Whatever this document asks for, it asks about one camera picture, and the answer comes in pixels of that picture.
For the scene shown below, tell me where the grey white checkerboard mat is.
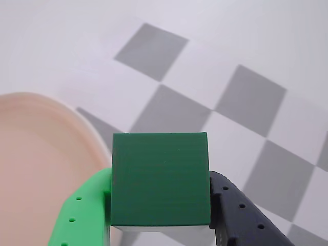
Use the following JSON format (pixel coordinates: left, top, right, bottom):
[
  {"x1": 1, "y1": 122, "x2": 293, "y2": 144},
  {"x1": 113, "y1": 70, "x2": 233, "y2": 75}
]
[{"x1": 76, "y1": 22, "x2": 328, "y2": 246}]

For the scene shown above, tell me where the pink plastic bowl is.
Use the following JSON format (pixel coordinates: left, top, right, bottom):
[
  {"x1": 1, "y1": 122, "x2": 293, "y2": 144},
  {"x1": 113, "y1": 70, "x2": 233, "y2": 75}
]
[{"x1": 0, "y1": 92, "x2": 121, "y2": 246}]

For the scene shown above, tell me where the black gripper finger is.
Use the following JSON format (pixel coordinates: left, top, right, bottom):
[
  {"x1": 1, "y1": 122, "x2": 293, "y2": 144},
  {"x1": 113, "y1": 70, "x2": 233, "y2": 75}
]
[{"x1": 208, "y1": 171, "x2": 295, "y2": 246}]

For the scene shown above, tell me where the dark green dice cube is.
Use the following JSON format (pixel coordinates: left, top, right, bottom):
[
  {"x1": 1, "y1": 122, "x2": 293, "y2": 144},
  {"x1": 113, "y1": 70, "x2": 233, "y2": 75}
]
[{"x1": 110, "y1": 131, "x2": 212, "y2": 229}]

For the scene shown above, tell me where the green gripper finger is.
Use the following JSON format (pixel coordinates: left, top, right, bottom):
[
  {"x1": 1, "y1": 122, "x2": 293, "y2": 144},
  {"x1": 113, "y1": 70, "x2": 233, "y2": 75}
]
[{"x1": 48, "y1": 168, "x2": 113, "y2": 246}]

